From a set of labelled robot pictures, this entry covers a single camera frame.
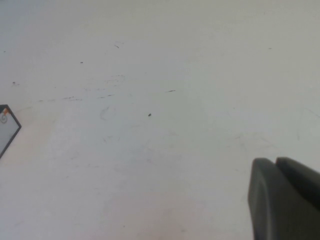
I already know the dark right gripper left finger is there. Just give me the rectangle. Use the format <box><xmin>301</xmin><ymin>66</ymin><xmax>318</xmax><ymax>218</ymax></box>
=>
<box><xmin>247</xmin><ymin>157</ymin><xmax>320</xmax><ymax>240</ymax></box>

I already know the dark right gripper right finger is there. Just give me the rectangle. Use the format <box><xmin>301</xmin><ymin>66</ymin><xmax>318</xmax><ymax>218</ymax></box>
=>
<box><xmin>275</xmin><ymin>156</ymin><xmax>320</xmax><ymax>205</ymax></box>

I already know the black printed glasses case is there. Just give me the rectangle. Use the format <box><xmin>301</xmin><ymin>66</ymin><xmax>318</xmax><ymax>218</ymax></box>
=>
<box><xmin>0</xmin><ymin>104</ymin><xmax>23</xmax><ymax>159</ymax></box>

